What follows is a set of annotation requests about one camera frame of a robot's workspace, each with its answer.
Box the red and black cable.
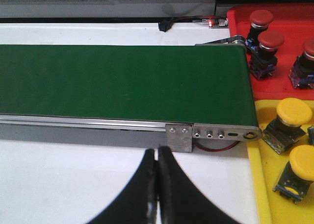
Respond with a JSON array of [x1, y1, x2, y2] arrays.
[[170, 15, 229, 24]]

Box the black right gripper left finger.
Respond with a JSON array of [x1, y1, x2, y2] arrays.
[[89, 149, 157, 224]]

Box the steel conveyor end plate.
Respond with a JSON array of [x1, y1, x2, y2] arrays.
[[192, 123, 262, 141], [196, 35, 246, 46]]

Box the red plastic bin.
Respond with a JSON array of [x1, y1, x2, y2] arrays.
[[227, 2, 314, 100]]

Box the black sensor block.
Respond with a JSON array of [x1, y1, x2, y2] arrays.
[[158, 20, 173, 32]]

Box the green conveyor belt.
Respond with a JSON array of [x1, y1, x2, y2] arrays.
[[0, 45, 258, 126]]

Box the aluminium conveyor side rail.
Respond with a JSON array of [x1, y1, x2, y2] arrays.
[[0, 114, 175, 132]]

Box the steel conveyor bracket right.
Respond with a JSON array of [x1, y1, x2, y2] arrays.
[[165, 124, 192, 153]]

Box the red wire under conveyor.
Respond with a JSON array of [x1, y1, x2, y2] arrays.
[[193, 140, 240, 152]]

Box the yellow mushroom push button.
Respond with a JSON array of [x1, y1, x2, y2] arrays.
[[273, 145, 314, 204], [307, 125, 314, 146], [262, 98, 313, 154]]

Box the far steel conveyor end plate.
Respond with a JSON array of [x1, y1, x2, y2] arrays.
[[196, 35, 246, 46]]

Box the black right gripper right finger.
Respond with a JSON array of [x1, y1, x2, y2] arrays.
[[157, 146, 238, 224]]

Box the yellow plastic tray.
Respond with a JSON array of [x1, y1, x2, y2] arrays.
[[248, 98, 314, 224]]

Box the small red led circuit board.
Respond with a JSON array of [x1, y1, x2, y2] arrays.
[[207, 18, 229, 28]]

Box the red mushroom push button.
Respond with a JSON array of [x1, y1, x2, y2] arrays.
[[246, 9, 274, 54], [249, 30, 285, 80], [289, 39, 314, 89]]

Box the steel conveyor end plate right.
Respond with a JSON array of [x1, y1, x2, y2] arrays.
[[192, 123, 262, 141]]

